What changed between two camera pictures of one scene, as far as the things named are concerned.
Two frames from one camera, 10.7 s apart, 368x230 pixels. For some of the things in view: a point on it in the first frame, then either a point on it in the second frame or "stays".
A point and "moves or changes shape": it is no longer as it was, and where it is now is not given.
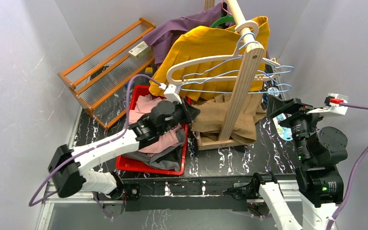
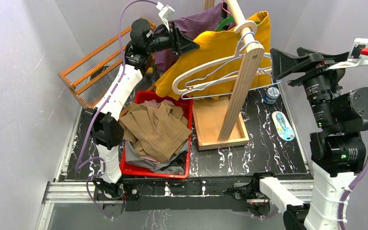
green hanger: x=224 y=19 moves or changes shape
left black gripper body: x=186 y=112 -> x=174 y=38
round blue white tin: x=273 y=89 stays
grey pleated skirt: x=168 y=159 -> x=134 y=159
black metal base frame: x=181 y=193 stays
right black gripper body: x=301 y=123 -> x=317 y=83
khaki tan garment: x=209 y=116 -> x=159 y=130
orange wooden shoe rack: x=100 y=78 stays
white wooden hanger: x=172 y=78 -> x=263 y=71
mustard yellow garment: x=199 y=61 moves or changes shape
